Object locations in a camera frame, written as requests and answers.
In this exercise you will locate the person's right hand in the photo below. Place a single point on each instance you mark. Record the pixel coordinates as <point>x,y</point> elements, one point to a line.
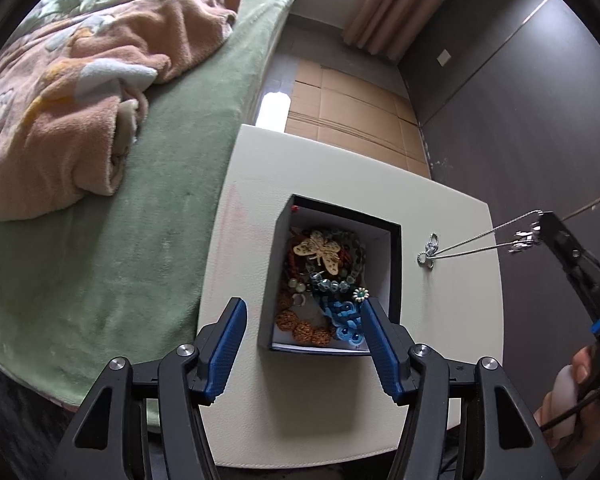
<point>565,400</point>

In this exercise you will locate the pile of bead jewelry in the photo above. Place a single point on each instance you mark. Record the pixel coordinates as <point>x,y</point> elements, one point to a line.
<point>325,290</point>

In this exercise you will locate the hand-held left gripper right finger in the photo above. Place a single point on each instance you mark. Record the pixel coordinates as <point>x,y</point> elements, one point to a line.
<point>380,350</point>

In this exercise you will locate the white wall socket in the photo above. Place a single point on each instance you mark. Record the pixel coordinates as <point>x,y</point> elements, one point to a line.
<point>445,56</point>

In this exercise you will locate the green bed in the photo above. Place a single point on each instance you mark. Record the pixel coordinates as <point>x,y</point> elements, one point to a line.
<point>145,220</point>

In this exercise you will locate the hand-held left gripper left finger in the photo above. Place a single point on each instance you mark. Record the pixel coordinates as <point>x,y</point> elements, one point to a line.
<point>225,355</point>

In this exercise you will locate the pink curtain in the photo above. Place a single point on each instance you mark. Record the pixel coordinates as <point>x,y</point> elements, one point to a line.
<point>385,5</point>

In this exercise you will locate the black jewelry box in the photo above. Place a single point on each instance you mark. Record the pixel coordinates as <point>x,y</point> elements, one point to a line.
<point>330,280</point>

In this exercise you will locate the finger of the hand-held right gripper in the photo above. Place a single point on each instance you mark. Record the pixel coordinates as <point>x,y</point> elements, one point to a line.
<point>572,250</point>

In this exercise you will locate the dark grey wardrobe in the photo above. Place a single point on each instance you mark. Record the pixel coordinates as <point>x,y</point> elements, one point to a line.
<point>520,110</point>

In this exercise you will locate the pink flower fleece blanket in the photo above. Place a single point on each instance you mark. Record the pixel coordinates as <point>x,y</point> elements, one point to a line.
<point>75,100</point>

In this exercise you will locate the flat cardboard sheet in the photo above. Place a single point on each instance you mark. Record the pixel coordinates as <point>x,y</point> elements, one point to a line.
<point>350,110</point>

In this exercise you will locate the white side table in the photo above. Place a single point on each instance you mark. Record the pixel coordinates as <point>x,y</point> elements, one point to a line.
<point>260,410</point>

